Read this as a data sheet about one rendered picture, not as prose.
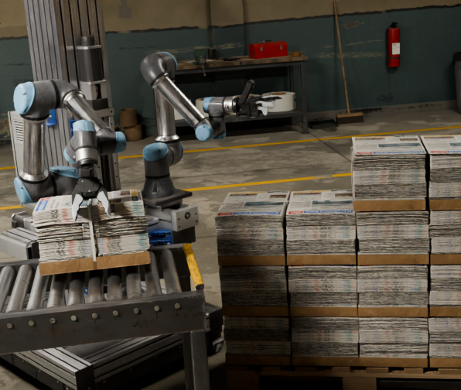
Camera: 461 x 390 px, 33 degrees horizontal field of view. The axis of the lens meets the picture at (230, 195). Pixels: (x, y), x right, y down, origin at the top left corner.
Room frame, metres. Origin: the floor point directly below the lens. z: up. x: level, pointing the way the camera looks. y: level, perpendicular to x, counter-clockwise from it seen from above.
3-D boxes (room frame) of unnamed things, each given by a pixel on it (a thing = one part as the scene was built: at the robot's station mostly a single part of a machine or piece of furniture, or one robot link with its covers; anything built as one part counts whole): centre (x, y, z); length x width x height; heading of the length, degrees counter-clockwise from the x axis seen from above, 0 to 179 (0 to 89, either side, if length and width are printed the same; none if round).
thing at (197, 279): (2.58, 0.15, 0.81); 0.43 x 0.03 x 0.02; 8
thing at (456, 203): (3.13, -0.95, 0.86); 0.38 x 0.29 x 0.04; 172
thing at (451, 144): (3.12, -0.95, 1.06); 0.37 x 0.28 x 0.01; 172
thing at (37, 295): (2.52, 0.68, 0.77); 0.47 x 0.05 x 0.05; 8
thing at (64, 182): (3.23, 0.71, 0.98); 0.13 x 0.12 x 0.14; 123
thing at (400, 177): (3.18, -0.66, 0.95); 0.38 x 0.29 x 0.23; 171
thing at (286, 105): (9.31, -0.05, 0.55); 1.80 x 0.70 x 1.09; 98
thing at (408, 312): (3.20, -0.53, 0.40); 1.16 x 0.38 x 0.51; 80
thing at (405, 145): (3.19, -0.67, 1.06); 0.37 x 0.29 x 0.01; 171
